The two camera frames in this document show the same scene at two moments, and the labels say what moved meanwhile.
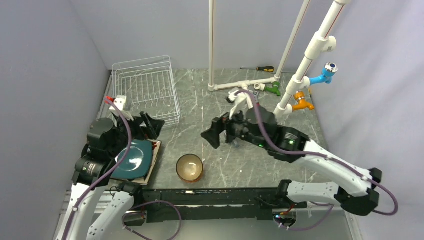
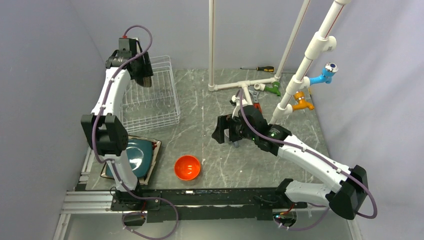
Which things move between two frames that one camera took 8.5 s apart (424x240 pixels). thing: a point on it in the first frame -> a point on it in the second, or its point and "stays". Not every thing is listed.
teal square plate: (137, 161) stays
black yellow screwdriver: (270, 69) stays
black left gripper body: (137, 131) -> (144, 67)
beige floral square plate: (144, 180) stays
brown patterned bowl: (189, 167) -> (147, 81)
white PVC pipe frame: (321, 41) stays
